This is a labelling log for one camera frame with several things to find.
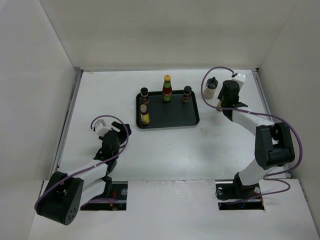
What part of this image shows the yellow-label brown bottle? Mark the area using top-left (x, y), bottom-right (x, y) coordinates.
top-left (140, 104), bottom-right (150, 125)
top-left (216, 100), bottom-right (223, 112)

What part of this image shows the small spice jar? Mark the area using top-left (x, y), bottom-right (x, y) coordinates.
top-left (140, 87), bottom-right (149, 105)
top-left (182, 85), bottom-right (192, 103)

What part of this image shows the red sauce bottle yellow cap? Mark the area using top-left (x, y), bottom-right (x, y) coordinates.
top-left (162, 74), bottom-right (173, 103)

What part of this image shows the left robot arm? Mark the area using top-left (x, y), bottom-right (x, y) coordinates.
top-left (34, 120), bottom-right (132, 226)

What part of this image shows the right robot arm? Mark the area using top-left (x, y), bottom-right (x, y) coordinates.
top-left (218, 80), bottom-right (295, 198)

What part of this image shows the left black-cap grinder bottle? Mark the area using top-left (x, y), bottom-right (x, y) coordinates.
top-left (203, 77), bottom-right (219, 99)

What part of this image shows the black plastic tray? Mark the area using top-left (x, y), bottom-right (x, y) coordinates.
top-left (135, 90), bottom-right (200, 129)

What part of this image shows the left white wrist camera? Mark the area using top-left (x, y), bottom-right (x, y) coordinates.
top-left (93, 119), bottom-right (112, 137)

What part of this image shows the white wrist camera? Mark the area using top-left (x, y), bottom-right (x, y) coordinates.
top-left (93, 119), bottom-right (112, 137)
top-left (231, 72), bottom-right (247, 89)

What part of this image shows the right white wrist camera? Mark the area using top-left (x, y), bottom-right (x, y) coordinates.
top-left (231, 72), bottom-right (247, 89)

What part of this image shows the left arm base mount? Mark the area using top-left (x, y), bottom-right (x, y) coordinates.
top-left (80, 176), bottom-right (129, 211)

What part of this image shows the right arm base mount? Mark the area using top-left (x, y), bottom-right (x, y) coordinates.
top-left (215, 181), bottom-right (265, 211)

